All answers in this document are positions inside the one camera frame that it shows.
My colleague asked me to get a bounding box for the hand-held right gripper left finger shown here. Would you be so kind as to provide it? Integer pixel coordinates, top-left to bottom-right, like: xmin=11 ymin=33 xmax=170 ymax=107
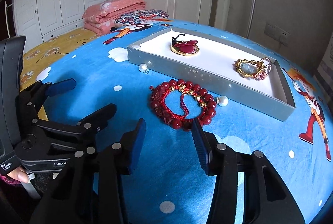
xmin=30 ymin=118 xmax=147 ymax=224

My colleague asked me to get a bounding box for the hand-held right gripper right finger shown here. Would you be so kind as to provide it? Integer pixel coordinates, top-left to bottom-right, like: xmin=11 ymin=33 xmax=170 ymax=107
xmin=191 ymin=120 xmax=305 ymax=224

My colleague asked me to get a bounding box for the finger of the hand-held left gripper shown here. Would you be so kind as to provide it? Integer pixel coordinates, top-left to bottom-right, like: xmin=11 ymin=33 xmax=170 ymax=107
xmin=18 ymin=79 xmax=76 ymax=123
xmin=34 ymin=103 xmax=117 ymax=134

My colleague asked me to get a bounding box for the red woven cord bracelet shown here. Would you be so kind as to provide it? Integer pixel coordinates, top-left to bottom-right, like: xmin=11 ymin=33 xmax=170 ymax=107
xmin=149 ymin=85 xmax=194 ymax=125

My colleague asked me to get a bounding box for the red bead bracelet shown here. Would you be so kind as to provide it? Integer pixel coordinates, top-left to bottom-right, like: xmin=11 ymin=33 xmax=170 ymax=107
xmin=166 ymin=79 xmax=218 ymax=132

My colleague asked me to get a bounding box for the grey shallow cardboard box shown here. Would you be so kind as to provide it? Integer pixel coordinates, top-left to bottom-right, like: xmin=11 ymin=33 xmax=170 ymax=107
xmin=127 ymin=26 xmax=296 ymax=121

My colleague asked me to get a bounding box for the gold bracelet with jade stone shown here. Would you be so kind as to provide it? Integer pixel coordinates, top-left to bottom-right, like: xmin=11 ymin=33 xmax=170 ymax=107
xmin=235 ymin=57 xmax=271 ymax=81

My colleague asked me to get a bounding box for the red butterfly brooch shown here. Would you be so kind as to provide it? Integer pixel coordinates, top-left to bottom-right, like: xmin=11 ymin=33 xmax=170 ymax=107
xmin=170 ymin=34 xmax=199 ymax=54

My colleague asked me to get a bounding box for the silver ring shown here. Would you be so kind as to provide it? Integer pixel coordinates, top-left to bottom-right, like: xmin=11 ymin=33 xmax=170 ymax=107
xmin=260 ymin=57 xmax=277 ymax=69

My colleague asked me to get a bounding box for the person's left hand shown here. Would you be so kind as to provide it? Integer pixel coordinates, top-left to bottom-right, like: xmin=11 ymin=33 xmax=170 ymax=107
xmin=8 ymin=167 xmax=31 ymax=184

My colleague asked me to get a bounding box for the yellow floral bedsheet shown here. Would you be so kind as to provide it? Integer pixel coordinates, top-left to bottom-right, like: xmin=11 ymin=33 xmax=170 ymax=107
xmin=19 ymin=27 xmax=101 ymax=91

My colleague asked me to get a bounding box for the blue cartoon tablecloth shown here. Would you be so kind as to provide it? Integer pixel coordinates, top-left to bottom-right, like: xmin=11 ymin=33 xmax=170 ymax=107
xmin=36 ymin=18 xmax=333 ymax=224

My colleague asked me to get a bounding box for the folded pink quilt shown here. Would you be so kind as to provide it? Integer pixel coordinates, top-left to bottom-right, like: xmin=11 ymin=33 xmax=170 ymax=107
xmin=83 ymin=0 xmax=147 ymax=34

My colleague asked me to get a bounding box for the round patterned cushion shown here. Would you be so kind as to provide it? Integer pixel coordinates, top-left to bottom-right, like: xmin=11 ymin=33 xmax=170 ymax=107
xmin=114 ymin=9 xmax=169 ymax=25

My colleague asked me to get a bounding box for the metal pole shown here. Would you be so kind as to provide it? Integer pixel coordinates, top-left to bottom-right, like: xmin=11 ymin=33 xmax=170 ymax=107
xmin=247 ymin=0 xmax=258 ymax=38

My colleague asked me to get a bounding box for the wall socket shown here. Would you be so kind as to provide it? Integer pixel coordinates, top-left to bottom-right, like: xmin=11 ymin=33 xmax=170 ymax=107
xmin=264 ymin=23 xmax=291 ymax=46

